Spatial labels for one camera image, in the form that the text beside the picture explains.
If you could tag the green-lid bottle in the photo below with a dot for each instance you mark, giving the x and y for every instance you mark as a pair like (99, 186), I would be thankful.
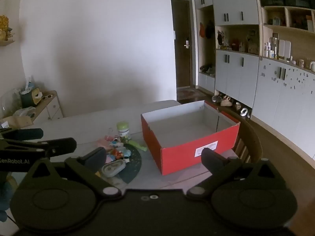
(123, 130)

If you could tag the wooden cubby shelf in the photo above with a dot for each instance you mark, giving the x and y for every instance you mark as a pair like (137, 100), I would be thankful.
(288, 17)

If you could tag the low white cabinet with stickers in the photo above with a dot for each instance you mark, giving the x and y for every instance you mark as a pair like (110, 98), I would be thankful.
(283, 98)

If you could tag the yellow box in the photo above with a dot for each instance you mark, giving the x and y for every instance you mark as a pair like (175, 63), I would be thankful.
(37, 95)

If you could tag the pair of beige shoes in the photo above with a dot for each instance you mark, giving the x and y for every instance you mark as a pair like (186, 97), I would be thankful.
(222, 100)

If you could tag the dark green placemat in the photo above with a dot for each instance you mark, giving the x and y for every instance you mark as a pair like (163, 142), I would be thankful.
(134, 162)

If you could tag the clear plastic bag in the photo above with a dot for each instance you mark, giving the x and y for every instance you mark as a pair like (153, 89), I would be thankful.
(9, 103)

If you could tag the white sunglasses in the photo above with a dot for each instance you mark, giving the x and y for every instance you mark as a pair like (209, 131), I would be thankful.
(46, 97)

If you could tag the yellow flower bunch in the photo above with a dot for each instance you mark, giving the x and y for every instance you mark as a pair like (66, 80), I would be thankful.
(3, 24)

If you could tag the dark green tissue holder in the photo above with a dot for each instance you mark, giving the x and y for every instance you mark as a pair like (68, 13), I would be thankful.
(25, 99)

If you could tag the white and blue toy figure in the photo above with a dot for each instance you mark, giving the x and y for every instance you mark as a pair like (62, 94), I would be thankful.
(116, 143)

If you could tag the pale green oval case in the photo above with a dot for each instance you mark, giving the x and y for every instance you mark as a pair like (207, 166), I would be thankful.
(113, 168)

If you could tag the pair of white shoes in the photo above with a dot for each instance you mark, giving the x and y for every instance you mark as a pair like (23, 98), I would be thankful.
(243, 112)

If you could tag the red cardboard box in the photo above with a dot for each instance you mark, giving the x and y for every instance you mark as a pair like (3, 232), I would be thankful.
(177, 157)

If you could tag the wooden chair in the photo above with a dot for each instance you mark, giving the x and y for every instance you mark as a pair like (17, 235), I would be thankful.
(253, 140)

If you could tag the small wooden wall shelf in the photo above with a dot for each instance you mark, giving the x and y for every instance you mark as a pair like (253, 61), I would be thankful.
(6, 43)

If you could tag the red hanging hat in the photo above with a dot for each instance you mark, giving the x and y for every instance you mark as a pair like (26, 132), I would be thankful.
(202, 29)

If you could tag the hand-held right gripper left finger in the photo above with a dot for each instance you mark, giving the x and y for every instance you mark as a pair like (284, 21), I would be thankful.
(97, 156)

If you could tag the small wooden drawer cabinet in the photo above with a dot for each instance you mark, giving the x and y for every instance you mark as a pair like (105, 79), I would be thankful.
(53, 109)

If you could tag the green highlighter pen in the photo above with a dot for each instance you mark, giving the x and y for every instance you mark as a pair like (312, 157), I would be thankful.
(137, 145)

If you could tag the small patterned mug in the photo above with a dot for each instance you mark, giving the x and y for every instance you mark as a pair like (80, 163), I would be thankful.
(301, 62)

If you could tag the group of clear bottles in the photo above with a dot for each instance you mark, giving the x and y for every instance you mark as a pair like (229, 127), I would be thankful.
(270, 49)

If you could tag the dark hanging hat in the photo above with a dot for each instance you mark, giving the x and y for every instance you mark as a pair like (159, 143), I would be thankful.
(209, 29)

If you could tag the red and orange toy figure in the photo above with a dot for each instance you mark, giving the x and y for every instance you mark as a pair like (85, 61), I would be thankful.
(119, 154)

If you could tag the tall white cabinet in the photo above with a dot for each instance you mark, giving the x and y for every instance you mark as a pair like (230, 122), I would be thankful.
(233, 76)

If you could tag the pile of dark shoes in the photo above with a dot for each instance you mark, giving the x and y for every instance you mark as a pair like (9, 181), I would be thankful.
(207, 69)

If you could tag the white canister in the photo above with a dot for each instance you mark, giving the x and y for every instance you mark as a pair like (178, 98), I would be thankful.
(281, 49)

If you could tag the white mug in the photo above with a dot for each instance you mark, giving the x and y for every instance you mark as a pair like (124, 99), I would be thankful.
(312, 66)

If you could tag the light blue packet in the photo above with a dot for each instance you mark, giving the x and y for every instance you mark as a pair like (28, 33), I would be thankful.
(127, 153)

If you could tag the row of shelf ornaments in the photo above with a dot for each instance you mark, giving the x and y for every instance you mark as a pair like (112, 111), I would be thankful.
(236, 44)

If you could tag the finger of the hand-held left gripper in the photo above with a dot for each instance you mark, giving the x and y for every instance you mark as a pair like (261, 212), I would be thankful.
(24, 134)
(61, 145)

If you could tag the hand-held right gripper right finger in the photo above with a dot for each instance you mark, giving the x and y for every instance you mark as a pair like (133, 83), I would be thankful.
(209, 157)

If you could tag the patterned doormat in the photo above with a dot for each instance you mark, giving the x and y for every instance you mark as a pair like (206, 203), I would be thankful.
(189, 94)

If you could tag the brown door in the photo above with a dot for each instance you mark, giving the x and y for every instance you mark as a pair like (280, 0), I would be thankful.
(182, 41)

